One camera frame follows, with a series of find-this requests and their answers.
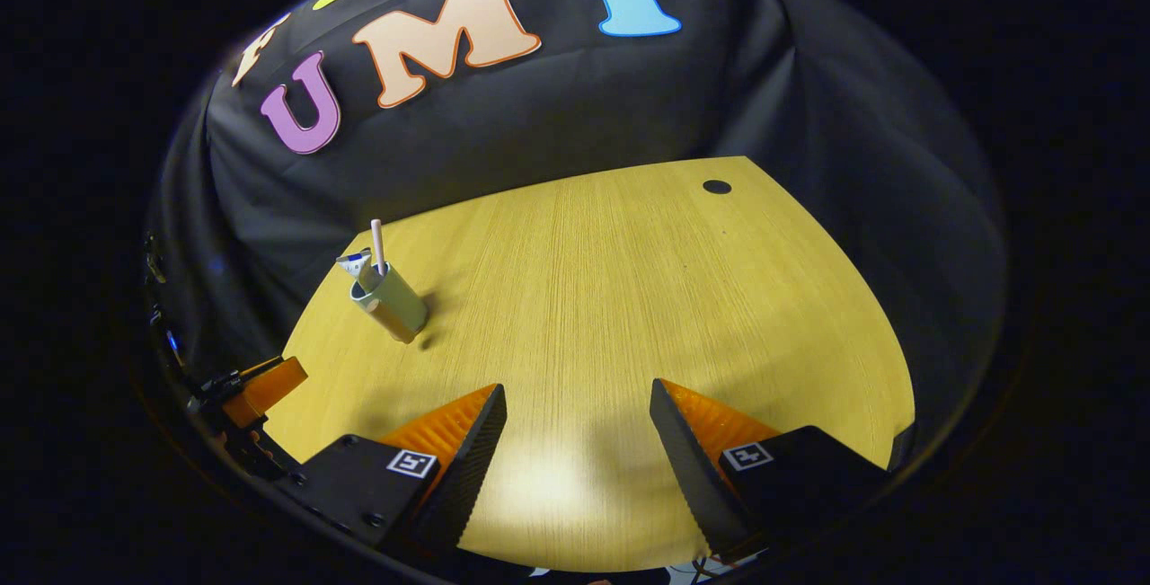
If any black backdrop cloth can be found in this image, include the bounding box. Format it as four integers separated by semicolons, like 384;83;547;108
148;0;1007;469

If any blue cup with wooden handle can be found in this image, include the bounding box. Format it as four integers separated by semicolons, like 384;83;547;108
349;261;429;345

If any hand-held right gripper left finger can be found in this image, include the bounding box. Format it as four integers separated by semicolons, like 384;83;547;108
272;383;508;559

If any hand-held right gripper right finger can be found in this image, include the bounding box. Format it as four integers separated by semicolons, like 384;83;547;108
649;378;899;563

